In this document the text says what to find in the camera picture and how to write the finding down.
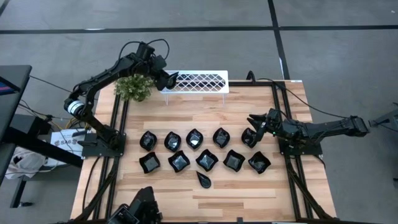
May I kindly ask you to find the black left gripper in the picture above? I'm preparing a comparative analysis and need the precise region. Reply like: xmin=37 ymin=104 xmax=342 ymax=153
xmin=146 ymin=55 xmax=175 ymax=91

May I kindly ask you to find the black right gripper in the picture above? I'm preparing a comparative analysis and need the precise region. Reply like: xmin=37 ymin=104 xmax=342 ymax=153
xmin=248 ymin=108 xmax=285 ymax=147

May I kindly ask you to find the black teardrop mini plate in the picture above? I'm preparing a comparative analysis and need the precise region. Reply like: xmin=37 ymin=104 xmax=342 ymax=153
xmin=166 ymin=71 xmax=180 ymax=90
xmin=195 ymin=170 xmax=212 ymax=190

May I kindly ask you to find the black leaf-shaped mini plate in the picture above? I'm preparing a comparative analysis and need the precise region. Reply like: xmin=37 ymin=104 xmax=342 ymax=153
xmin=212 ymin=127 xmax=231 ymax=149
xmin=139 ymin=130 xmax=158 ymax=152
xmin=185 ymin=128 xmax=205 ymax=151
xmin=241 ymin=127 xmax=259 ymax=149
xmin=164 ymin=131 xmax=182 ymax=153

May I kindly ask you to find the black wavy square mini plate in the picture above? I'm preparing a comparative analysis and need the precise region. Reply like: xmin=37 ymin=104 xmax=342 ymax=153
xmin=167 ymin=150 xmax=191 ymax=174
xmin=248 ymin=151 xmax=272 ymax=175
xmin=138 ymin=151 xmax=162 ymax=174
xmin=223 ymin=149 xmax=246 ymax=173
xmin=195 ymin=148 xmax=220 ymax=172

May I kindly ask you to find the green potted plant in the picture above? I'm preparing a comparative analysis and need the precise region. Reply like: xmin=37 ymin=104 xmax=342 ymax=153
xmin=113 ymin=73 xmax=155 ymax=103

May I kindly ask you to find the black blurry device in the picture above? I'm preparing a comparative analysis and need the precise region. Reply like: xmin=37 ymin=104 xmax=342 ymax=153
xmin=107 ymin=185 xmax=164 ymax=224

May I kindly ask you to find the grey metal stand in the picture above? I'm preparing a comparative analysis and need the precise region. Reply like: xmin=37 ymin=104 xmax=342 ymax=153
xmin=368 ymin=104 xmax=398 ymax=129

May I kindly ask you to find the black desk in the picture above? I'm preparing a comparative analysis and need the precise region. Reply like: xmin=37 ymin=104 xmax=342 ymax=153
xmin=0 ymin=64 xmax=84 ymax=208

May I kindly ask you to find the monitor with coloured screen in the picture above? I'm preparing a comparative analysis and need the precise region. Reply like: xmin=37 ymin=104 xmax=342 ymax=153
xmin=0 ymin=76 xmax=21 ymax=96

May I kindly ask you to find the white plastic bag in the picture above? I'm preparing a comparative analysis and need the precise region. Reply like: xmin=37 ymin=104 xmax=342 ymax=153
xmin=4 ymin=146 xmax=60 ymax=180

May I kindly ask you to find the black left camera cable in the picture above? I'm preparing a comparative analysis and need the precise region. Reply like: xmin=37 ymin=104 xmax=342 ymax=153
xmin=119 ymin=38 xmax=171 ymax=62

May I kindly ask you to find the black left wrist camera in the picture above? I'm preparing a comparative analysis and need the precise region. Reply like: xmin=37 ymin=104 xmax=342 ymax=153
xmin=136 ymin=42 xmax=155 ymax=59

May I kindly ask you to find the black aluminium extrusion frame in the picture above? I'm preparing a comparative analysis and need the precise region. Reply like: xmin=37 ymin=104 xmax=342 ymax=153
xmin=70 ymin=79 xmax=338 ymax=224

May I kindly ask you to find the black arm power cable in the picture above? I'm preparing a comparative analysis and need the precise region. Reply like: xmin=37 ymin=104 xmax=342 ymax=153
xmin=256 ymin=77 xmax=348 ymax=119

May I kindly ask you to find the white wire rack shelf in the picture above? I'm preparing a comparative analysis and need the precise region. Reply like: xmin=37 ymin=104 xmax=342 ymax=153
xmin=160 ymin=70 xmax=230 ymax=106

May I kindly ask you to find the thin black floor cable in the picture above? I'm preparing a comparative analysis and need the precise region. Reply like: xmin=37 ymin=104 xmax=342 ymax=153
xmin=29 ymin=75 xmax=81 ymax=94

